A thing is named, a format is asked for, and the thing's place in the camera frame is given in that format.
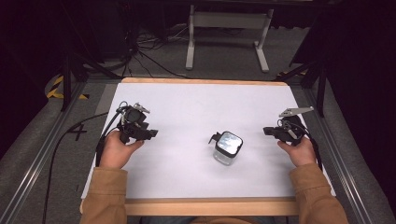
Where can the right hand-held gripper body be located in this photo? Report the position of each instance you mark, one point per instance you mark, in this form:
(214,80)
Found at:
(288,132)

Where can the white metal stand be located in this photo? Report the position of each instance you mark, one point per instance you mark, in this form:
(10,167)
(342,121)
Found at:
(229,20)

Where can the yellow black floor tape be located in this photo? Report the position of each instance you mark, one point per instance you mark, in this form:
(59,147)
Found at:
(53,91)

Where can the clear square jar, black lid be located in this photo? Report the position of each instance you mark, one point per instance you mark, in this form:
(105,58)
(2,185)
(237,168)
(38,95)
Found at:
(229,147)

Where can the wooden table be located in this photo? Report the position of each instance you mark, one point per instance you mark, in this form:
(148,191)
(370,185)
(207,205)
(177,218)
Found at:
(202,207)

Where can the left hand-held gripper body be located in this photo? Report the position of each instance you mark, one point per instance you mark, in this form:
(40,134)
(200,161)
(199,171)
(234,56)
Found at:
(134,119)

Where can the person's left hand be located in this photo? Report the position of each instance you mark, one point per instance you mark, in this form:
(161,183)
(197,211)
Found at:
(115,152)

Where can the white table sheet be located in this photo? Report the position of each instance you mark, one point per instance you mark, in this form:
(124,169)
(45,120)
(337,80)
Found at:
(193,109)

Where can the black tripod stand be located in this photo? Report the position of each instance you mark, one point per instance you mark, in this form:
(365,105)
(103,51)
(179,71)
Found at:
(320,87)
(67,77)

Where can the person's right hand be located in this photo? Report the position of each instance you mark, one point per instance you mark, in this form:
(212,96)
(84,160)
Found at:
(299,152)

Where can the aluminium floor rail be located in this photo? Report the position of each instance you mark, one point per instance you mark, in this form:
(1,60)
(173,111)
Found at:
(37,161)
(339,161)

